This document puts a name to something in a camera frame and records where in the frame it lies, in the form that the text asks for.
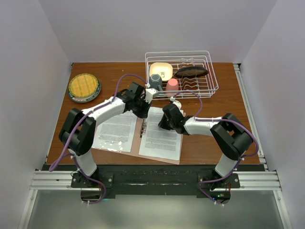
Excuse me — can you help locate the black folder clip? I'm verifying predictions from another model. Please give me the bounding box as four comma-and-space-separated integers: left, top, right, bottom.
140, 119, 147, 138

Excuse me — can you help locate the printed paper document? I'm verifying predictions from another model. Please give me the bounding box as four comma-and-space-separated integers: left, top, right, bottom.
92, 111, 137, 153
139, 107, 182, 164

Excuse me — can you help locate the pink file folder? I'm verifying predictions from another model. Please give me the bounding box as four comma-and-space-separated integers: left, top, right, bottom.
91, 106, 184, 165

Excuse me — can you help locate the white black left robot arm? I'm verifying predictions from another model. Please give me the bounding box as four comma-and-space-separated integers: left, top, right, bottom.
54, 83, 158, 187

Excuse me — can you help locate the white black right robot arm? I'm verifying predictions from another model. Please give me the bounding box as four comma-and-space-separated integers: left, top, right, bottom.
158, 102, 257, 187

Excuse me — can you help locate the dark green mug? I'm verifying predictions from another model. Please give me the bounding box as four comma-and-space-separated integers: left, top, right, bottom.
149, 74, 163, 91

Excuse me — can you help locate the pink cup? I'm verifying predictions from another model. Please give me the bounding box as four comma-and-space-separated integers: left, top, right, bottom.
166, 78, 179, 92

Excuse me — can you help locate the cream square bowl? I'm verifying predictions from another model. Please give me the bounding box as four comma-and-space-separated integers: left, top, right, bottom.
149, 62, 173, 82

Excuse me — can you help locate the dark brown oval plate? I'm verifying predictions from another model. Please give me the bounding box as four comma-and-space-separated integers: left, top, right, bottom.
174, 66, 209, 79

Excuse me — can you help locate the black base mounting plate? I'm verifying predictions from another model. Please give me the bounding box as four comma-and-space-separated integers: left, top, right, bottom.
42, 165, 263, 203

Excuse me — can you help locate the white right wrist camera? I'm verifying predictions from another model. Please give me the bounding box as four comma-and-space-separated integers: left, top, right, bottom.
170, 96, 182, 111

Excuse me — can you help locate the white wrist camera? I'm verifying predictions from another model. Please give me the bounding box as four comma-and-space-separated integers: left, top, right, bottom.
170, 96, 182, 111
144, 88, 159, 104

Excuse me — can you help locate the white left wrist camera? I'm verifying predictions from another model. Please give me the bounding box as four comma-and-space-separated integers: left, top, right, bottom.
144, 88, 159, 104

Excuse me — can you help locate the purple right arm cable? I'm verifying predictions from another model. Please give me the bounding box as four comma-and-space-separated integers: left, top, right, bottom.
171, 90, 260, 205

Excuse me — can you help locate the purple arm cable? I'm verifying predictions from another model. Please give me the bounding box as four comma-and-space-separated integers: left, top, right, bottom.
171, 90, 260, 205
49, 73, 150, 205

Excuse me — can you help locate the white wire dish rack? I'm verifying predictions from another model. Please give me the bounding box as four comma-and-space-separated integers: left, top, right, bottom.
145, 51, 219, 100

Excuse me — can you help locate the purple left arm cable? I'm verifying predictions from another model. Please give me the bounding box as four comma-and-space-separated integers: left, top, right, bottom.
49, 73, 150, 205

